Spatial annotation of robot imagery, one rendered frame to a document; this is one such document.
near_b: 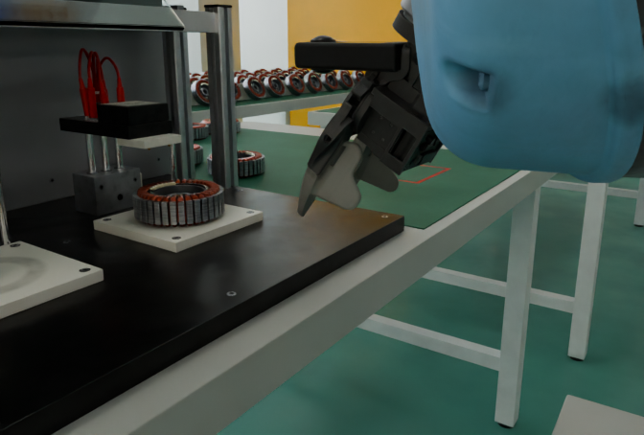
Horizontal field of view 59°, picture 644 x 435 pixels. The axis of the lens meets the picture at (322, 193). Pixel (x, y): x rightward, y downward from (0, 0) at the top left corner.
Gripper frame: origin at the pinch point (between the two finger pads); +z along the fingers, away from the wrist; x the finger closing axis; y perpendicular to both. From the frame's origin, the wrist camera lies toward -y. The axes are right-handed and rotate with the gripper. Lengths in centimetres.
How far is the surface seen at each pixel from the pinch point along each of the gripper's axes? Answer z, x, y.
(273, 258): 8.6, -2.6, -0.3
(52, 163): 25.1, -1.6, -39.7
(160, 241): 14.1, -7.4, -11.4
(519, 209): 21, 89, 9
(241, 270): 8.9, -7.2, -0.6
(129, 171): 18.9, 2.0, -28.3
